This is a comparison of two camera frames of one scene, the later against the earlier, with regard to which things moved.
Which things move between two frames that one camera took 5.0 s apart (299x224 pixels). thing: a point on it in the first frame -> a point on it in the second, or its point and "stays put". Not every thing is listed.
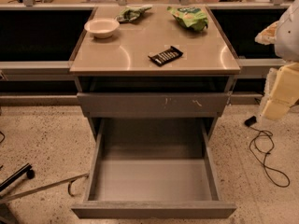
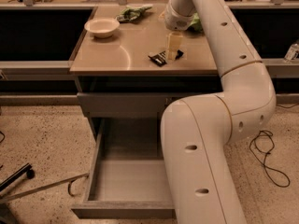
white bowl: x=102 y=28 stays put
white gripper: x=288 y=38 -> x=176 y=20
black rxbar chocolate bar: x=163 y=58 stays put
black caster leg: x=26 y=169 stays put
